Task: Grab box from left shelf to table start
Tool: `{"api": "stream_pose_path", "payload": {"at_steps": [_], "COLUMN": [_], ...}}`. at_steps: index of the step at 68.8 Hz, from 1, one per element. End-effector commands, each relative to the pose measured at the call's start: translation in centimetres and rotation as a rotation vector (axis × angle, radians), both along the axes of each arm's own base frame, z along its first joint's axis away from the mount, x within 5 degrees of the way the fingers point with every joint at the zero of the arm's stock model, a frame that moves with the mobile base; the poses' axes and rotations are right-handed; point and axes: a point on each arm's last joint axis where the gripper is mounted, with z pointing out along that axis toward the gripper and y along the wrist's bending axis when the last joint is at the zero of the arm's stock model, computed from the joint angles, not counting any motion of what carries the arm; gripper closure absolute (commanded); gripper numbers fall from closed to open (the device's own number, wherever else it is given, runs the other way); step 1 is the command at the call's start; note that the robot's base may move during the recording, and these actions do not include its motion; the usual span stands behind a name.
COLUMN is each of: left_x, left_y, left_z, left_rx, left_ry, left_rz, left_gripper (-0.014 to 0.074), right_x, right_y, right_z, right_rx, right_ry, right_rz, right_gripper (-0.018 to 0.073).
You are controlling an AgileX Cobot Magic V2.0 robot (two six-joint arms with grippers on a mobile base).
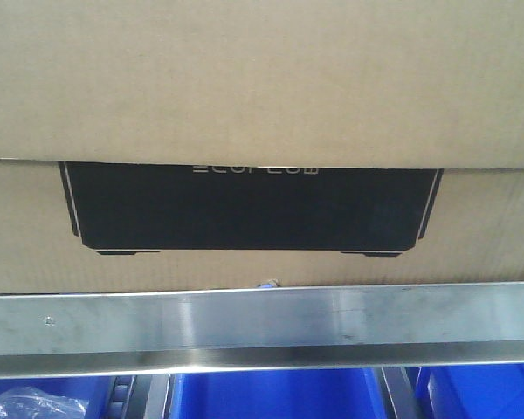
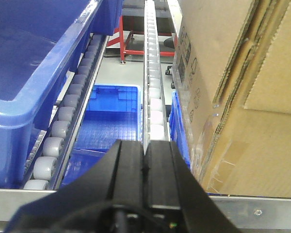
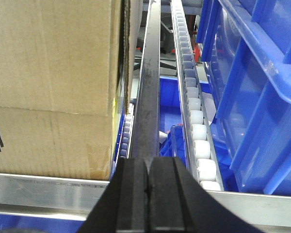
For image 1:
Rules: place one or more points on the brown cardboard box black print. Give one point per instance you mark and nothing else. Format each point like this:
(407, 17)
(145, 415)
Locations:
(357, 84)

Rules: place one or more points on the grey shelf upright left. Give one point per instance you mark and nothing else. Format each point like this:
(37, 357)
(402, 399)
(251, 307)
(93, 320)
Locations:
(140, 396)

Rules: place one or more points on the grey shelf upright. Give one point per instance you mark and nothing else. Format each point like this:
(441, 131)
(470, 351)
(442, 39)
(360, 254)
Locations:
(397, 393)
(140, 396)

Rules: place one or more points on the grey shelf upright right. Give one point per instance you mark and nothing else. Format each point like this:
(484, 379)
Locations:
(397, 393)

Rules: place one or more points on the blue plastic bin middle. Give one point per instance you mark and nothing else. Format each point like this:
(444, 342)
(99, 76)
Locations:
(308, 393)

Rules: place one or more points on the blue plastic bin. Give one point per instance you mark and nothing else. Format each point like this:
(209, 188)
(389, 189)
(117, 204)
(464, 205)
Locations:
(308, 393)
(469, 391)
(95, 389)

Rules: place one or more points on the blue plastic bin left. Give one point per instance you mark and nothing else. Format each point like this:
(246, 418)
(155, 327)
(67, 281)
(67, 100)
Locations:
(95, 389)

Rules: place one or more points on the blue plastic bin right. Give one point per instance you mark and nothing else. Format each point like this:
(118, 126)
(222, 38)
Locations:
(469, 391)

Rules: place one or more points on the clear plastic bag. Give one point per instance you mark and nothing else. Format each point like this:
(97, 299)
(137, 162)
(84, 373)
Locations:
(33, 403)

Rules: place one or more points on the small blue object behind rail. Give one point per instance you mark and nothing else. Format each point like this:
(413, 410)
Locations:
(268, 284)

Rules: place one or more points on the metal shelf front rail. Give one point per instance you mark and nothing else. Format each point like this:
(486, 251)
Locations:
(261, 329)

